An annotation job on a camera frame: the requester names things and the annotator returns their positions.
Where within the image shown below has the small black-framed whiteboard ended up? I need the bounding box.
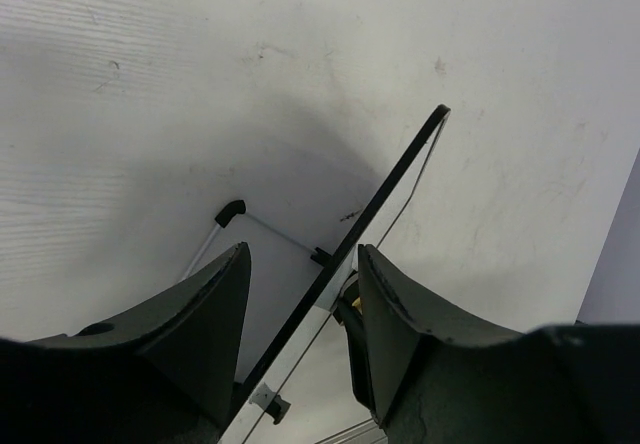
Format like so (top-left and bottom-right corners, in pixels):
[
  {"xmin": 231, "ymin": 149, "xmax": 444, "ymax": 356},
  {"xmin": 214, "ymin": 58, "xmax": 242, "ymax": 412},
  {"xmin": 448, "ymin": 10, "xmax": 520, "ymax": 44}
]
[{"xmin": 183, "ymin": 104, "xmax": 451, "ymax": 443}]

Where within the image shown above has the yellow bone-shaped eraser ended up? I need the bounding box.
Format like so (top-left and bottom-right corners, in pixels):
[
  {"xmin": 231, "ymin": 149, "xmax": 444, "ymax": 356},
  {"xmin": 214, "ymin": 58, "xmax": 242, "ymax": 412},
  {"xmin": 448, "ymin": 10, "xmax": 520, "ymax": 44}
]
[{"xmin": 349, "ymin": 297, "xmax": 363, "ymax": 313}]

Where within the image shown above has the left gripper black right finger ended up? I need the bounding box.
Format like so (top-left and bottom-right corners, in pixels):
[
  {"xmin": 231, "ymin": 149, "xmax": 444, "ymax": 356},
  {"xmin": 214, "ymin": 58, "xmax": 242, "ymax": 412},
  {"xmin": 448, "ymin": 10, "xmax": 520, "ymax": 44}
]
[{"xmin": 355, "ymin": 245, "xmax": 639, "ymax": 443}]

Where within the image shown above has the aluminium table frame rail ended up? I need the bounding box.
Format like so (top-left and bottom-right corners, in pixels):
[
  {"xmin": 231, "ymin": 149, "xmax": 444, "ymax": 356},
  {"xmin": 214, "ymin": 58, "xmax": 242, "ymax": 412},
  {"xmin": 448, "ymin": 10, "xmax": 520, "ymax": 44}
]
[{"xmin": 316, "ymin": 419, "xmax": 388, "ymax": 444}]

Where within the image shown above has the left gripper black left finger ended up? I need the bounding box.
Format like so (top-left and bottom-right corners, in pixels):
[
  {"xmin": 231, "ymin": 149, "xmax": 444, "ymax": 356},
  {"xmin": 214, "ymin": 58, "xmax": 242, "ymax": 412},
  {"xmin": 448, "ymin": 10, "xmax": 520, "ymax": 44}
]
[{"xmin": 1, "ymin": 243, "xmax": 250, "ymax": 443}]

